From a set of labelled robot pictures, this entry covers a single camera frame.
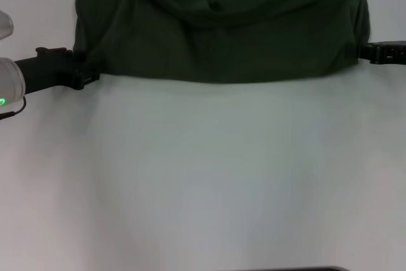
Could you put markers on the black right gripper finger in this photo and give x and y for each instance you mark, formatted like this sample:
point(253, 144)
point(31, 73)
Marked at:
point(383, 53)

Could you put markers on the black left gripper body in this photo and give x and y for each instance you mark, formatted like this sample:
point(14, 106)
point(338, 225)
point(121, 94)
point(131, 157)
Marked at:
point(47, 69)

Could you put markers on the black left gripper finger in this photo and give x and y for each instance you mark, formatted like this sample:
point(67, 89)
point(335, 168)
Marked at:
point(84, 79)

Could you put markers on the dark green printed t-shirt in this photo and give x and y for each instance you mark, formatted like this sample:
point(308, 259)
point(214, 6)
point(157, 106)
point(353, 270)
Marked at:
point(222, 30)

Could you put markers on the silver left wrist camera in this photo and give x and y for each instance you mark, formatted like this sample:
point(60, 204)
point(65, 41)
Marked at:
point(5, 25)

